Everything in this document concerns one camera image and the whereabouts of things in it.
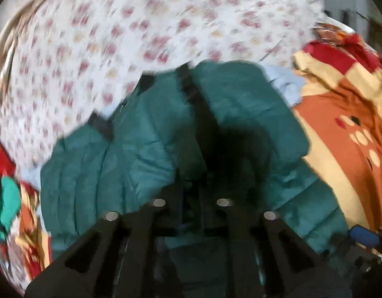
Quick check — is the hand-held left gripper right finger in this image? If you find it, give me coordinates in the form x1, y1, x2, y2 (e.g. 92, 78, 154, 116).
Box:
197, 174, 353, 298

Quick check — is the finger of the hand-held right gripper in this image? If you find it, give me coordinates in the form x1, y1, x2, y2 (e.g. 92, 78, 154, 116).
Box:
349, 225, 382, 250

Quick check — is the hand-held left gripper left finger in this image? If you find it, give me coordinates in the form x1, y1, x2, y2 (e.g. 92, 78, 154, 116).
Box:
25, 170, 186, 298

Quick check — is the green puffer jacket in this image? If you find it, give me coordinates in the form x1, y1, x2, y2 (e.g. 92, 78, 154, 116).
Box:
40, 60, 350, 298

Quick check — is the light blue cloth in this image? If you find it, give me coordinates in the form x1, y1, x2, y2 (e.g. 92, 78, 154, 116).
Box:
264, 65, 307, 108

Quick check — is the white floral bed sheet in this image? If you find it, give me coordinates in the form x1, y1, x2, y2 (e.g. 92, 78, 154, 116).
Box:
0, 0, 327, 174

